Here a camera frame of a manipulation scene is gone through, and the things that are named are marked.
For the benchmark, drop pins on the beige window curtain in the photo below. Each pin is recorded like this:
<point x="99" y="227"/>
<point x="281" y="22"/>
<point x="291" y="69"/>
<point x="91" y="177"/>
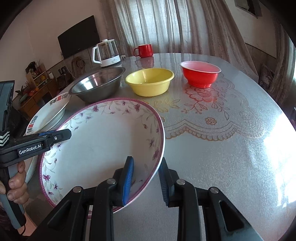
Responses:
<point x="196" y="27"/>

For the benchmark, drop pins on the red plastic bowl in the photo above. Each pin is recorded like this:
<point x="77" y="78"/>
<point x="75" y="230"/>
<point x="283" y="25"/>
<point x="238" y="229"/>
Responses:
<point x="200" y="74"/>

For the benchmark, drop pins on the wooden shelf with items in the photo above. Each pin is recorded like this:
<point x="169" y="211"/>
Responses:
<point x="36" y="74"/>

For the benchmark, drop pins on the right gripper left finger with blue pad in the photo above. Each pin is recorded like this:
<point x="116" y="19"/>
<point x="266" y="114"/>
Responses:
<point x="113" y="192"/>

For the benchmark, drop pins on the yellow plastic bowl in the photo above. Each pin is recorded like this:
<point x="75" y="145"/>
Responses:
<point x="150" y="82"/>

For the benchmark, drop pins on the purple floral rimmed plate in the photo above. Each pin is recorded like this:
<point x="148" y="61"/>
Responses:
<point x="104" y="134"/>

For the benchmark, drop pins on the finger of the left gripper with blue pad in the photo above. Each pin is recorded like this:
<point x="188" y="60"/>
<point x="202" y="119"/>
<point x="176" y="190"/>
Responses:
<point x="61" y="135"/>

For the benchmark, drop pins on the white glass electric kettle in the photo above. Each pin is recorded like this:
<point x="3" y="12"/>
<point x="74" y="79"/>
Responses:
<point x="105" y="53"/>

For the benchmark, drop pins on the wooden cabinet desk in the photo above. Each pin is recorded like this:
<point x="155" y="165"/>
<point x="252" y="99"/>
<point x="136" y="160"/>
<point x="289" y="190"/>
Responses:
<point x="32" y="104"/>

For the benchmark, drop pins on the black wall television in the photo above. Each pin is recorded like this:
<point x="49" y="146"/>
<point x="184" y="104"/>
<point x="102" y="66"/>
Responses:
<point x="79" y="37"/>

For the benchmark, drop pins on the person's left hand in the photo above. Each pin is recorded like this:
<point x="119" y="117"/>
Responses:
<point x="18" y="192"/>

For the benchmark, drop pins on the stainless steel bowl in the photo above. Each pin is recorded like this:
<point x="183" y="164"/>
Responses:
<point x="98" y="85"/>

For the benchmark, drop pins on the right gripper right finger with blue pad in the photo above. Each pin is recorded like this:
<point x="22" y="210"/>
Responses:
<point x="181" y="194"/>

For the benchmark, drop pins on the red character patterned plate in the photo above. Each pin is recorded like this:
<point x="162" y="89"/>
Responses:
<point x="49" y="115"/>

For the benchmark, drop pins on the red mug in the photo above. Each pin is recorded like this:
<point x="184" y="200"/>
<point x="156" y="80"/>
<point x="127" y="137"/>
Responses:
<point x="143" y="51"/>

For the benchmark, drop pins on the wooden chair by wall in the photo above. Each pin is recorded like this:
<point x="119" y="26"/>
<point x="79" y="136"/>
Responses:
<point x="77" y="66"/>

